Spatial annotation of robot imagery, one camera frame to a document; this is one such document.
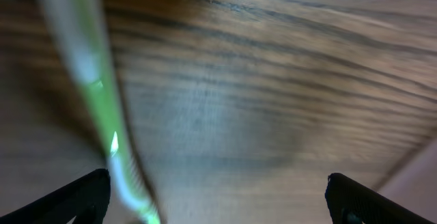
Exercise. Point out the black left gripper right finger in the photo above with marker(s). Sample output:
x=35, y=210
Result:
x=351, y=202

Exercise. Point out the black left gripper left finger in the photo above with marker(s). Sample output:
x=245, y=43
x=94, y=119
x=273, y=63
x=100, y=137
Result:
x=83, y=201

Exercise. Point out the green white toothbrush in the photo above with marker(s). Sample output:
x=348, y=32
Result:
x=80, y=33

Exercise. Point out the white cardboard box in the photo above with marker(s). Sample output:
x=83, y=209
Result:
x=411, y=182

